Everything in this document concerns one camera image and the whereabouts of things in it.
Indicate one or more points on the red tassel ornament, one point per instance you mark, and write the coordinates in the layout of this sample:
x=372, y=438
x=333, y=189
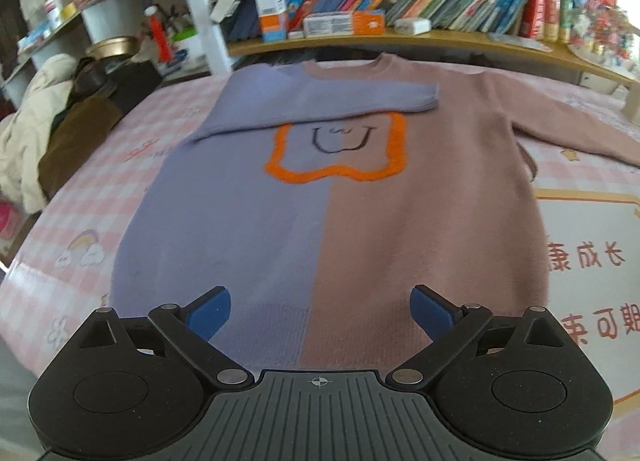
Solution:
x=159, y=36

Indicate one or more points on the white pen cup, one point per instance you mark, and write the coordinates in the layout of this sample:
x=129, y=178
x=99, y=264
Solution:
x=632, y=106

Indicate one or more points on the flat white orange box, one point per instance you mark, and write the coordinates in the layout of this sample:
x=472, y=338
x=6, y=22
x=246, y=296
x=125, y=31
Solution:
x=340, y=23

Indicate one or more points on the white and wooden bookshelf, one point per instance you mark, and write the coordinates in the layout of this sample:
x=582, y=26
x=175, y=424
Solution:
x=202, y=6

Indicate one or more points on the blue plastic packet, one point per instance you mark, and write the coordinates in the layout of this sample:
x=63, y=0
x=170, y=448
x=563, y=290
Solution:
x=517, y=42

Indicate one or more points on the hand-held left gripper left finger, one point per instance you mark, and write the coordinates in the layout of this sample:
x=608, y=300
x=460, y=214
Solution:
x=212, y=313

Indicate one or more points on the bunch of pens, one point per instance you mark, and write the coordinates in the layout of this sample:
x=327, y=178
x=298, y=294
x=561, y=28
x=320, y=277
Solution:
x=177, y=21

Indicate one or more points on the cream white cloth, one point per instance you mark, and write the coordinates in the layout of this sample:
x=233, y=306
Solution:
x=35, y=126

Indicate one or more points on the tall white blue orange box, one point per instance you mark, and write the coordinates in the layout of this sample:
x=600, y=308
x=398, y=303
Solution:
x=270, y=6

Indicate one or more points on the pink patterned bag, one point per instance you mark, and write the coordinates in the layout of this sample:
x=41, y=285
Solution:
x=7, y=221

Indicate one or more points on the white bottle with blue label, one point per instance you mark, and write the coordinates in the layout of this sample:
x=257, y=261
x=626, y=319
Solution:
x=51, y=6

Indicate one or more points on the black box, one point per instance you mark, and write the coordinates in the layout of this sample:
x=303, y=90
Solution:
x=137, y=88

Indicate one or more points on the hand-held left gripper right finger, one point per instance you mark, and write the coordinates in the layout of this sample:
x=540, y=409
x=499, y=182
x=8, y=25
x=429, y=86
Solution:
x=430, y=313

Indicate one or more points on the white tub with green lid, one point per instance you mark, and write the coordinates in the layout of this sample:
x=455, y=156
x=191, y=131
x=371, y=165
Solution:
x=189, y=51

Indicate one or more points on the pink checked printed tablecloth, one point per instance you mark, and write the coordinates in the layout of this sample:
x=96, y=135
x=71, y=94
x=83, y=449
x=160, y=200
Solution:
x=590, y=221

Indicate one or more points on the purple and pink sweater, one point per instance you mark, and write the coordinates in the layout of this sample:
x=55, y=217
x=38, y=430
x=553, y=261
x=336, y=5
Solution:
x=350, y=221

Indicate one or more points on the white charger plug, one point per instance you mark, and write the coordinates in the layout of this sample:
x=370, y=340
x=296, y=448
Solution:
x=412, y=26

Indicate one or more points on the gold round tin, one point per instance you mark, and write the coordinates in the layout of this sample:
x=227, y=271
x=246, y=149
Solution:
x=112, y=47

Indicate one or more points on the brown leather shoe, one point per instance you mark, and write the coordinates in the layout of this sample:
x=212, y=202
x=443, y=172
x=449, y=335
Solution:
x=95, y=76

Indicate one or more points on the small white box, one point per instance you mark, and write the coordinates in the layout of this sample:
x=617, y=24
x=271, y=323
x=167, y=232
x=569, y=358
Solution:
x=295, y=34

